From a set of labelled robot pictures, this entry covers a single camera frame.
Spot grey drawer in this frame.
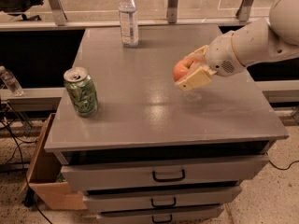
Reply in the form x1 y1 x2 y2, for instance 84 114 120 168
83 185 241 213
96 205 223 224
62 155 268 190

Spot top grey drawer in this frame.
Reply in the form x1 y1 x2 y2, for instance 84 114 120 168
62 155 268 190

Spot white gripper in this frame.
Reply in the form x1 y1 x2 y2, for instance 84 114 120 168
175 31 245 91

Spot cardboard box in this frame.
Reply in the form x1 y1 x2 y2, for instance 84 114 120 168
27 114 87 210

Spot clear plastic water bottle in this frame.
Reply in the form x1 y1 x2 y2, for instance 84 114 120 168
119 0 139 48

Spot grey drawer cabinet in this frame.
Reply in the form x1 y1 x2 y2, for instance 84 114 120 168
44 23 290 224

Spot red apple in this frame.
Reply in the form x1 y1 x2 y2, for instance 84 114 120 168
173 58 199 81

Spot black floor cable right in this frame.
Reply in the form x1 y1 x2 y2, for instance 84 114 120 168
268 159 299 172

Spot bottom grey drawer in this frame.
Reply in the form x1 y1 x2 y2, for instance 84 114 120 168
96 205 223 224

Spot black floor cable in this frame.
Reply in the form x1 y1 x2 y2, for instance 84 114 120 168
0 101 54 224
268 159 299 172

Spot green soda can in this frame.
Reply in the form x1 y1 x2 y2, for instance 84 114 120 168
64 67 98 117

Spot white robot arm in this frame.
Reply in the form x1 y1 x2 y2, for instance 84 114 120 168
173 0 299 91

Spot black floor cable left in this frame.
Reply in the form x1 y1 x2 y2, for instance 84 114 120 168
0 101 54 224

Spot middle grey drawer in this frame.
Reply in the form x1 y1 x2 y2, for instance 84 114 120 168
83 185 241 213

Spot small bottle at left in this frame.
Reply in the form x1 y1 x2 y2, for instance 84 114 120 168
0 66 23 96

